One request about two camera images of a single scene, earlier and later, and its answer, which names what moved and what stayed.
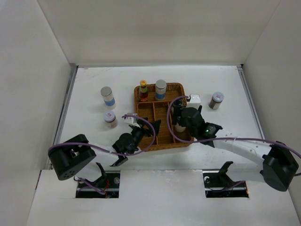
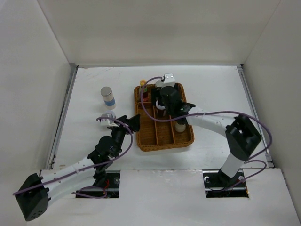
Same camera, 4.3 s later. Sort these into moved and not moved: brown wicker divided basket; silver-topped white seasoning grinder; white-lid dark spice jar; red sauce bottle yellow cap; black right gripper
Moved: black right gripper; white-lid dark spice jar
Not moved: silver-topped white seasoning grinder; brown wicker divided basket; red sauce bottle yellow cap
